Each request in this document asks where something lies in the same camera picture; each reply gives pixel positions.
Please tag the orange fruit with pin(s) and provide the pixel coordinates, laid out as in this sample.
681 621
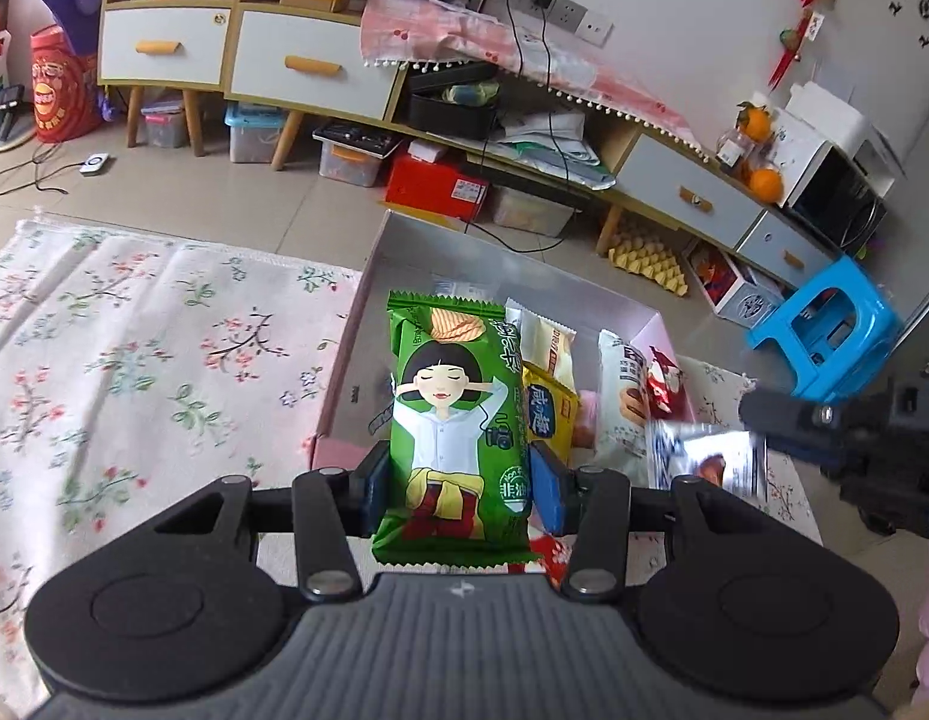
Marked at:
766 184
756 124

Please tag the white blue box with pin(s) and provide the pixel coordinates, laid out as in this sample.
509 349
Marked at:
749 304

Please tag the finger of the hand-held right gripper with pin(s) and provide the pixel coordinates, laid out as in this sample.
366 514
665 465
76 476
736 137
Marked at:
786 420

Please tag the white plastic bag pile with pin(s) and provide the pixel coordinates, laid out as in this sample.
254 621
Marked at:
554 142

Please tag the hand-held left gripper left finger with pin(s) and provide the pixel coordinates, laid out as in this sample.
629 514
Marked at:
378 487

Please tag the pink snack packet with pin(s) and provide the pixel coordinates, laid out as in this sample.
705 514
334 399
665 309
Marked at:
586 420

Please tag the red flat box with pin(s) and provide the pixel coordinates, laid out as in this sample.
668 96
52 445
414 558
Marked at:
434 184

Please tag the clear bin blue lid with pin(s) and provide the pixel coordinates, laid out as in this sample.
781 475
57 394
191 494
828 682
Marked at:
254 135

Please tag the white microwave oven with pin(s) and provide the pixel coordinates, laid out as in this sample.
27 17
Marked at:
831 195

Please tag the red brown snack packet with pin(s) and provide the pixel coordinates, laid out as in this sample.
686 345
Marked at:
666 382

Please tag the black phone tripod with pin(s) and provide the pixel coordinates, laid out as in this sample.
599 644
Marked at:
11 101

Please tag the blue plastic stool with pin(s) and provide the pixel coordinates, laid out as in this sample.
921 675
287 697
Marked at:
824 330

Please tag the green snack packet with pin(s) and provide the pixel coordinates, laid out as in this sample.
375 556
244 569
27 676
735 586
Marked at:
449 405

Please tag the small clear storage bin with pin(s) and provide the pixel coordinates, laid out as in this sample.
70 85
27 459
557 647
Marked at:
164 127

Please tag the white charging pad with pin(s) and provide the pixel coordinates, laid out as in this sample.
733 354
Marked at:
95 165

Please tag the yellow egg tray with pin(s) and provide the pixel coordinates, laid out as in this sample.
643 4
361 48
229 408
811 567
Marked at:
648 255

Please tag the pink printed cloth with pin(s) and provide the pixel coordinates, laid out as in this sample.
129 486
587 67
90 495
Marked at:
524 37

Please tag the red printed box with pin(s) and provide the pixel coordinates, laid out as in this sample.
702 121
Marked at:
711 270

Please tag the red printed bag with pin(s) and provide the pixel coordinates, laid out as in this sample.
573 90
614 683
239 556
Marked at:
59 90

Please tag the glass jar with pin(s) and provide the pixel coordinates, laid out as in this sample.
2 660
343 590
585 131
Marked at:
732 148

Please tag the low wooden cabinet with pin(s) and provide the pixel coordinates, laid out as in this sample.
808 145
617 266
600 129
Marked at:
609 229

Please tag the white cookie packet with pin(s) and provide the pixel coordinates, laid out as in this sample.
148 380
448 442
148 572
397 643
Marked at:
621 382

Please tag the black lunch box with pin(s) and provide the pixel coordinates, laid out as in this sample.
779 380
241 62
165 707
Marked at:
442 116

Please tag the clear snack packet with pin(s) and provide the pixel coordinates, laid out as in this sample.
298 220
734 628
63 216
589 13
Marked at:
464 289

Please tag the floral tablecloth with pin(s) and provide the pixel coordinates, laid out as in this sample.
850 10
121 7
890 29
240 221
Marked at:
134 360

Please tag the clear bin black lid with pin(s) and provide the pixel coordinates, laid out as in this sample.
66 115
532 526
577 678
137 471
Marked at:
355 161

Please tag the silver foil snack packet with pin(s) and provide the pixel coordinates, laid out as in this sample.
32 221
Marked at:
704 457

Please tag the pink cardboard box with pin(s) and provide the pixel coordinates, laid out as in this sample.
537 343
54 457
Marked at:
434 255

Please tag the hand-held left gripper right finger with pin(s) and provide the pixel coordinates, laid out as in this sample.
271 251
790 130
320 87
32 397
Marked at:
550 487

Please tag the yellow chip packet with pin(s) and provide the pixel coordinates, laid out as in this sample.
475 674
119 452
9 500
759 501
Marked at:
554 420

